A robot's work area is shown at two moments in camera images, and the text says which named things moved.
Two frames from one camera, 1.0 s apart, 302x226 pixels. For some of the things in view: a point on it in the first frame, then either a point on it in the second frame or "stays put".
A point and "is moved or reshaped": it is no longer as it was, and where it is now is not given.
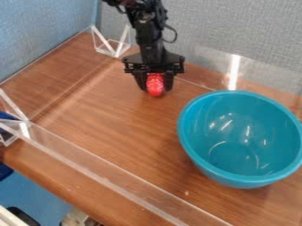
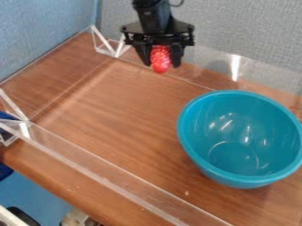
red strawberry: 156,82 is moved or reshaped
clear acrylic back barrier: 245,67 stays put
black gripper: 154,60 → 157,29
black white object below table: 13,216 stays put
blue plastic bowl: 241,138 stays put
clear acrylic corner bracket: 108,46 stays put
